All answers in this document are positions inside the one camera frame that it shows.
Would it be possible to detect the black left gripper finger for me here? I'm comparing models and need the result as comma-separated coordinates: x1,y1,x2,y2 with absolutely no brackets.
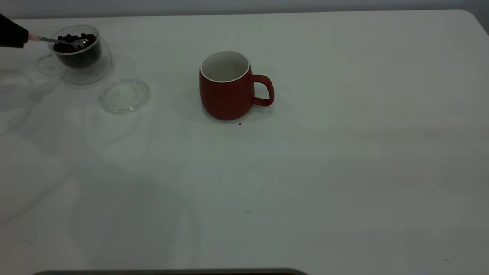
0,38,28,49
0,13,29,39

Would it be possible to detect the pink handled metal spoon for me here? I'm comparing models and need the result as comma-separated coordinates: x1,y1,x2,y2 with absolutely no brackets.
28,34,87,50

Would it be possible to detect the red ceramic mug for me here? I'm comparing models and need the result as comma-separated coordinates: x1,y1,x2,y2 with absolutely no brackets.
199,50,275,121

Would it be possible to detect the dark coffee beans heap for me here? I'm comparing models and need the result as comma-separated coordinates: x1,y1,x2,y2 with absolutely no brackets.
53,34,102,69

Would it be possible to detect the clear glass cup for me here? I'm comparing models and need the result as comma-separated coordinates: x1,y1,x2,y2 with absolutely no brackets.
36,25,112,85

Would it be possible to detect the clear glass dish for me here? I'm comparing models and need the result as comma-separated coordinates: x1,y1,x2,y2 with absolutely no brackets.
99,76,152,115

